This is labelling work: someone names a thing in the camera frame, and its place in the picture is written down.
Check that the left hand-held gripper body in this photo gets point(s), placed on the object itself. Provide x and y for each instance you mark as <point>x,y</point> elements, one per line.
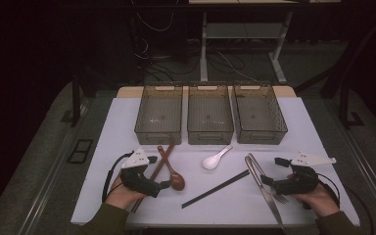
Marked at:
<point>140,182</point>

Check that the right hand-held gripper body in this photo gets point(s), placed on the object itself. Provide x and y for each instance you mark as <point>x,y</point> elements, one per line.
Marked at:
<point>298,182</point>

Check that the brown wooden spoon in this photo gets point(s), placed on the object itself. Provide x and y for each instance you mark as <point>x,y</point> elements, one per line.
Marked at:
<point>177,182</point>

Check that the transparent brown plastic bin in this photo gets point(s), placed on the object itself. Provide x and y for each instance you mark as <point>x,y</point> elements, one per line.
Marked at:
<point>160,114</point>
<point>259,114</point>
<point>210,114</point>

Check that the white ceramic spoon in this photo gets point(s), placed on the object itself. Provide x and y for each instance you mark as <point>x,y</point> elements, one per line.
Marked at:
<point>211,162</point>

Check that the person's left hand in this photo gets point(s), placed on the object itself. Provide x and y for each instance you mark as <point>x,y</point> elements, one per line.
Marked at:
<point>120,196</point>

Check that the person's right hand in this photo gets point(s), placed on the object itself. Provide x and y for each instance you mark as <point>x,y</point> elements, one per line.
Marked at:
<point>321,200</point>

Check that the metal tongs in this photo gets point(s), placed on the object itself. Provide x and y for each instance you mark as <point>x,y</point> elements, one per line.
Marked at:
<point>267,196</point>

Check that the metal fork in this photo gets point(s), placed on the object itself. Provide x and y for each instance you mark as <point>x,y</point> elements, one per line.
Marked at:
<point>282,199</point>

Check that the white table cover sheet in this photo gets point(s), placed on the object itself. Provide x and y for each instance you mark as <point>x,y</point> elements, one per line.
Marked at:
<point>215,202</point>

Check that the black stand leg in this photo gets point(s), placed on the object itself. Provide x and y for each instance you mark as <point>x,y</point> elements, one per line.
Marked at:
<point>343,107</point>
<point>75,104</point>

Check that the metal floor rail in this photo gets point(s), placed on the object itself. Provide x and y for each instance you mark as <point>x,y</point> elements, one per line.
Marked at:
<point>368,182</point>
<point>45,189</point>

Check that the white metal desk frame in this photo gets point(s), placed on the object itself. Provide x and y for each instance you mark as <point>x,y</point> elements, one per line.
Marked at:
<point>203,49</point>

